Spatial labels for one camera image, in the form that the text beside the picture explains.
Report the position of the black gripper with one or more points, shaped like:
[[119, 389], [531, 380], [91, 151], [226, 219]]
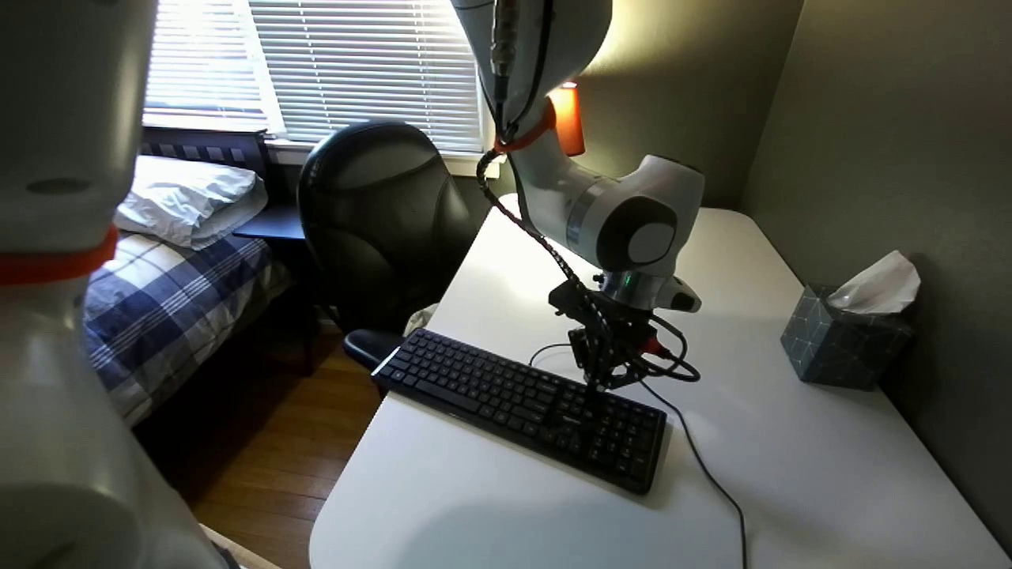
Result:
[[616, 328]]

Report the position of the dark bed headboard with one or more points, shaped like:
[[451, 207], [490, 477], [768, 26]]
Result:
[[200, 147]]

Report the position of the white window blinds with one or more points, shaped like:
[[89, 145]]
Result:
[[347, 65]]

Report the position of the black office chair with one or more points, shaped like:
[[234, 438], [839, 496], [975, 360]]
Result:
[[373, 222]]

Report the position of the white pillow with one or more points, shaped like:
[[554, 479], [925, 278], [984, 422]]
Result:
[[189, 200]]

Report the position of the black computer keyboard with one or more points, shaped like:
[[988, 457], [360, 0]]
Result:
[[508, 400]]

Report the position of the white tissue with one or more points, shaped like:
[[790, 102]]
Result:
[[878, 284]]

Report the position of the grey tissue box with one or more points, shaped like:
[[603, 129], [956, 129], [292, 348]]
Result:
[[839, 348]]

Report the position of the blue plaid bed blanket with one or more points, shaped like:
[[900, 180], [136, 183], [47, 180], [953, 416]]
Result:
[[167, 306]]

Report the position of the orange lamp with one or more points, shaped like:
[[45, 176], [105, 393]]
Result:
[[571, 122]]

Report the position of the dark bedside table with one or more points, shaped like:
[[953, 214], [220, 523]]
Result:
[[274, 222]]

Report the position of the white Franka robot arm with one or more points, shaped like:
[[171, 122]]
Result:
[[74, 319]]

